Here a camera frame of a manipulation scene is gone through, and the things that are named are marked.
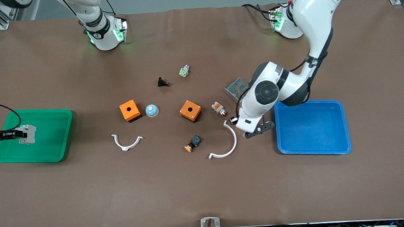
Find white circuit breaker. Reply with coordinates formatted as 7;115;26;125
18;124;38;145

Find large white pipe clamp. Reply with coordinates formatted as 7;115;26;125
206;120;239;160

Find red lamp white orange body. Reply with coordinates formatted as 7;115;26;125
211;101;228;118

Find green plastic tray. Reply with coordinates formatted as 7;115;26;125
0;106;76;166

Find metal mesh power supply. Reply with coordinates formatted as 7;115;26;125
224;77;251;103

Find orange button box with hole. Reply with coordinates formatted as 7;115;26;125
119;99;142;123
179;100;202;123

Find blue plastic tray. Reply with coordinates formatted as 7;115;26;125
274;96;352;158

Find orange mushroom push button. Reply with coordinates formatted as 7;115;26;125
184;135;202;153

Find light blue dome part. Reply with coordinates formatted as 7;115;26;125
145;104;160;118

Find small white pipe clamp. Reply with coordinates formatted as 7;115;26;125
112;132;144;152

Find black arm base cables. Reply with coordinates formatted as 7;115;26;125
103;0;116;15
241;1;292;23

